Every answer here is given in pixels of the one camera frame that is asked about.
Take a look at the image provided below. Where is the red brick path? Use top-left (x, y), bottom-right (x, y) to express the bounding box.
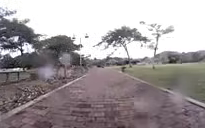
top-left (0, 65), bottom-right (205, 128)

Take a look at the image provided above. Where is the pale left kerb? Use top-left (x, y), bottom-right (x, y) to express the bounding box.
top-left (0, 73), bottom-right (88, 125)

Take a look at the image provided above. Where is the distant tree line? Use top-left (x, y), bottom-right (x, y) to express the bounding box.
top-left (85, 49), bottom-right (205, 67)

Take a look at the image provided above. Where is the pale right kerb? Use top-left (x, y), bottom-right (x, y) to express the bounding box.
top-left (117, 69), bottom-right (205, 113)

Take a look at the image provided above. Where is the green grass lawn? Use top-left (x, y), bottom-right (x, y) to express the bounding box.
top-left (104, 61), bottom-right (205, 108)

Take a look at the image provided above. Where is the sign board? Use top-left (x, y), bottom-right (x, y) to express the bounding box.
top-left (57, 51), bottom-right (73, 80)

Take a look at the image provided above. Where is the large dark tree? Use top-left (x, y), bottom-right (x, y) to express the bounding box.
top-left (0, 5), bottom-right (43, 70)

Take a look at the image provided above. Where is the thin sparse tree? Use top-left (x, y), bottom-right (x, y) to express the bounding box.
top-left (138, 20), bottom-right (176, 70)

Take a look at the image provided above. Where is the leaning broad-crown tree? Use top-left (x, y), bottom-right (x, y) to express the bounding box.
top-left (94, 25), bottom-right (151, 69)

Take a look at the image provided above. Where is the broad leafy tree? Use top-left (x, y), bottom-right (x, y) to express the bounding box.
top-left (34, 34), bottom-right (83, 68)

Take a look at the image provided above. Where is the leaf-strewn ground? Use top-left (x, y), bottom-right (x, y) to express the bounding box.
top-left (0, 65), bottom-right (88, 120)

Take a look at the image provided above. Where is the pale kerb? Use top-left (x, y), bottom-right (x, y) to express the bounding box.
top-left (117, 69), bottom-right (205, 113)
top-left (0, 73), bottom-right (88, 125)

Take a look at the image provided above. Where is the lamp post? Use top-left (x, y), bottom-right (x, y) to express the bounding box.
top-left (71, 32), bottom-right (90, 68)

